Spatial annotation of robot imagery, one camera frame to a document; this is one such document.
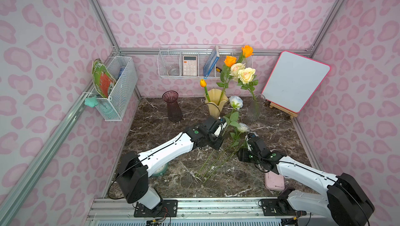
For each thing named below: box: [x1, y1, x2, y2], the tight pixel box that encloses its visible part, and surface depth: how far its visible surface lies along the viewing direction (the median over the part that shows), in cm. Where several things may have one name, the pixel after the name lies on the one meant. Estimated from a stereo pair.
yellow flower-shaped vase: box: [204, 88, 229, 119], surface depth 96 cm
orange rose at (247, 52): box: [237, 44, 255, 64], surface depth 86 cm
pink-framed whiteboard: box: [261, 50, 331, 114], surface depth 94 cm
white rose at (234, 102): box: [195, 95, 244, 177], surface depth 88 cm
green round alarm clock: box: [148, 161, 170, 178], surface depth 85 cm
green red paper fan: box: [91, 57, 117, 98], surface depth 75 cm
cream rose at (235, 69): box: [229, 62, 246, 82], surface depth 75 cm
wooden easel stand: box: [269, 102, 298, 119], surface depth 109 cm
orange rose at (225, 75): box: [216, 55, 237, 106], surface depth 89 cm
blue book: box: [203, 45, 221, 79], surface depth 90 cm
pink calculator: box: [182, 55, 198, 77], surface depth 97 cm
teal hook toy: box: [84, 95, 99, 108], surface depth 64 cm
